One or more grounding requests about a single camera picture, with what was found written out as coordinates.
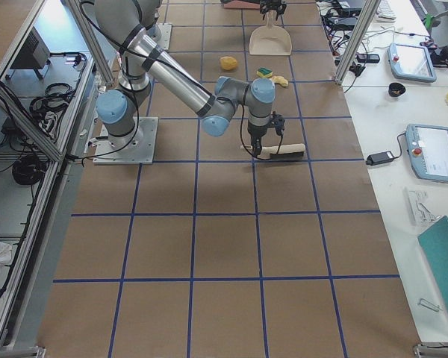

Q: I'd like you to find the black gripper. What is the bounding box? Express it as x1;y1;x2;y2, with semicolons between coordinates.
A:
259;0;286;16
248;128;266;157

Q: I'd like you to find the beige plastic dustpan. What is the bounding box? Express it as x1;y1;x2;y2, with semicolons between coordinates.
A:
249;10;292;56

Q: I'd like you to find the beige hand brush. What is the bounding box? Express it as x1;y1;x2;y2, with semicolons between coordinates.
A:
240;143;306;160

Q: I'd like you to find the green yellow sponge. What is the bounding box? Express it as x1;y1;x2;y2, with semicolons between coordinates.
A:
256;67;273;78

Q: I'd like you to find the toy croissant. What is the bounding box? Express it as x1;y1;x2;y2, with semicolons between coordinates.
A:
270;75;289;88

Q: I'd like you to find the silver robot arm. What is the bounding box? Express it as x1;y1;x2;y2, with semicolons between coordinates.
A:
147;0;287;37
79;1;284;157

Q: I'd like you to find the black phone device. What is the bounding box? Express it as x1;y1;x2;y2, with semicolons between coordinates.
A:
356;54;380;63

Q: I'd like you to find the black power adapter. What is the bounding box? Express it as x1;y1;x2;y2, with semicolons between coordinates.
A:
365;151;396;166

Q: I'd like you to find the far teach pendant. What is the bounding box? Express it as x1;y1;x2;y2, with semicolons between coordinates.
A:
388;43;437;83

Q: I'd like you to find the teach pendant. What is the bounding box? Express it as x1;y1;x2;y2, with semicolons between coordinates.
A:
405;124;448;183
388;43;437;83

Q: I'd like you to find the white paper manual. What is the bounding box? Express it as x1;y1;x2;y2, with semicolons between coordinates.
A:
405;188;442;226

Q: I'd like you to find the near teach pendant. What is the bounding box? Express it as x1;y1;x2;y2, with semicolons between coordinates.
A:
405;124;448;183

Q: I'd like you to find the teal folder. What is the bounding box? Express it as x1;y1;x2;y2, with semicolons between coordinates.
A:
418;216;448;313

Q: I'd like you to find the metal allen key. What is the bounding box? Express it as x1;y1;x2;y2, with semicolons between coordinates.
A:
417;298;443;312

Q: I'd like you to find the grey control box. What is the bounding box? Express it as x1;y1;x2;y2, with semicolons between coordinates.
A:
10;27;51;80

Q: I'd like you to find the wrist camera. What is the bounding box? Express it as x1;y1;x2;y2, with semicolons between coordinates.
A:
271;112;285;136

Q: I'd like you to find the aluminium frame post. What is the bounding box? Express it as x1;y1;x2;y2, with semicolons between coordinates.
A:
335;0;379;85

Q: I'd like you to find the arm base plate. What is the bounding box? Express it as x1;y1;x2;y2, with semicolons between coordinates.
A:
148;23;172;51
93;116;158;165

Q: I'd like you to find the black coiled cable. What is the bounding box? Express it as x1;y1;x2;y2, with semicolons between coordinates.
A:
11;153;43;186

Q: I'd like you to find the aluminium side frame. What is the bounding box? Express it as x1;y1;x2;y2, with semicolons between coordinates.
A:
0;1;113;357

